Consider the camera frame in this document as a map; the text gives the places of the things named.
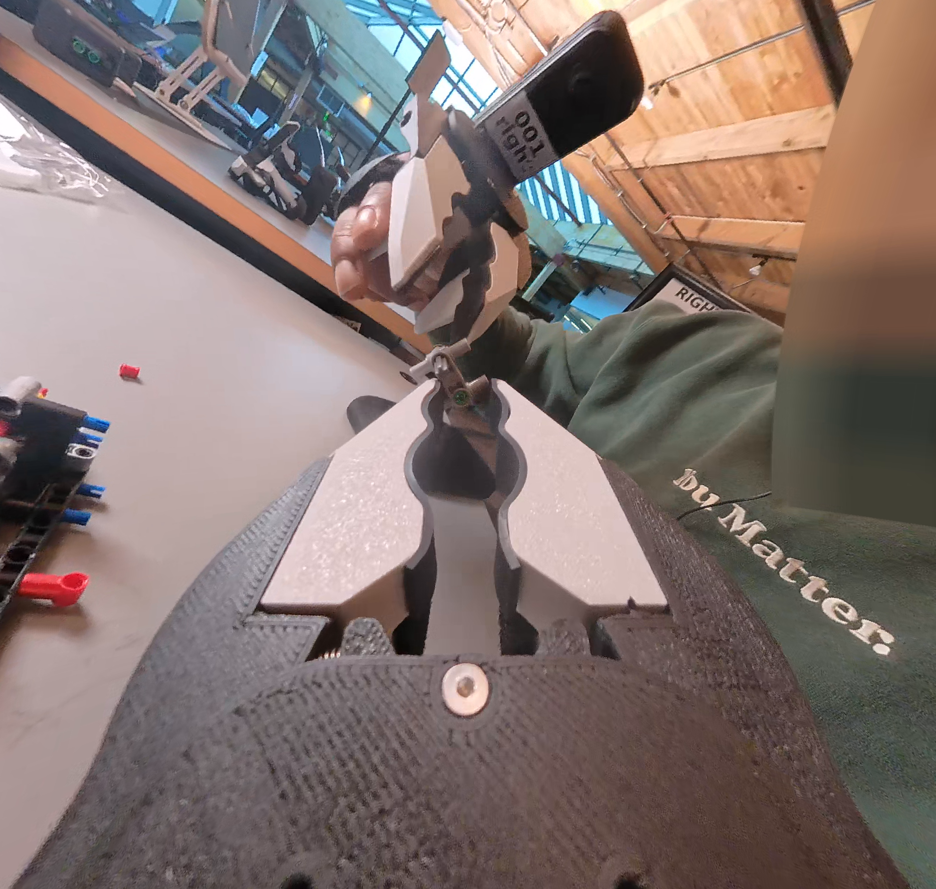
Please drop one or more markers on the light grey lego connector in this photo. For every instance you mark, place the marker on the light grey lego connector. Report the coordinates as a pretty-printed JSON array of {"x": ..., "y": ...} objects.
[{"x": 439, "y": 362}]

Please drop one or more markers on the crumpled clear plastic bag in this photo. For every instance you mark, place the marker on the crumpled clear plastic bag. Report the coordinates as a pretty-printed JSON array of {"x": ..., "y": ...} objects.
[{"x": 44, "y": 165}]

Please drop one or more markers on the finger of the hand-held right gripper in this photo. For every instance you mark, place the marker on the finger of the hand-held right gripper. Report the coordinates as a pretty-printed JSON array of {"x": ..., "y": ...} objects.
[
  {"x": 508, "y": 274},
  {"x": 420, "y": 216}
]

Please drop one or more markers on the black framed sign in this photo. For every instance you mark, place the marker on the black framed sign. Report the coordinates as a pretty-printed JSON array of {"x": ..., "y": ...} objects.
[{"x": 687, "y": 293}]

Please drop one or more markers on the black white machine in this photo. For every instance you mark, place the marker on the black white machine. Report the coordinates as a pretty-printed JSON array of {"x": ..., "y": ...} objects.
[{"x": 285, "y": 172}]

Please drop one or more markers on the person's green sweatshirt torso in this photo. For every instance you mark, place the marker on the person's green sweatshirt torso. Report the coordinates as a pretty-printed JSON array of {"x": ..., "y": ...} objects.
[{"x": 841, "y": 684}]

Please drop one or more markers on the person's right forearm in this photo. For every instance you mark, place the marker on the person's right forearm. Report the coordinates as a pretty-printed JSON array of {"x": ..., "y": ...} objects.
[{"x": 643, "y": 384}]

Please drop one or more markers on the white easel stand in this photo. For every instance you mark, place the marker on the white easel stand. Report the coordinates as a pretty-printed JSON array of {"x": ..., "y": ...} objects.
[{"x": 234, "y": 18}]

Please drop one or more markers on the wooden edged grey table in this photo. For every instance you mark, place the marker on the wooden edged grey table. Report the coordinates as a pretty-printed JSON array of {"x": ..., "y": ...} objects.
[{"x": 190, "y": 135}]

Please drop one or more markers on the black box with green rings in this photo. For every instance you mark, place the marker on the black box with green rings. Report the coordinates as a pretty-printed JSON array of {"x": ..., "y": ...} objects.
[{"x": 80, "y": 40}]

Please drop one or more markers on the person's right hand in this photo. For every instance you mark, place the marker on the person's right hand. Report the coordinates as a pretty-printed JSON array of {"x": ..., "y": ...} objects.
[{"x": 358, "y": 245}]

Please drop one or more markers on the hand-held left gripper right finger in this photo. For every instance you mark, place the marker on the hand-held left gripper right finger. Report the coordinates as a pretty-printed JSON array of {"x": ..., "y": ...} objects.
[{"x": 578, "y": 530}]

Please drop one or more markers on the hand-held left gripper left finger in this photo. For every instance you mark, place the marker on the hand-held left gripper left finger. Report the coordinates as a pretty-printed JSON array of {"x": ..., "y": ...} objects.
[{"x": 351, "y": 530}]

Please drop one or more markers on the black lego chassis assembly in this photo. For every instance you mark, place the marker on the black lego chassis assembly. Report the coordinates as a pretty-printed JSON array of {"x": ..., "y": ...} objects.
[{"x": 44, "y": 428}]

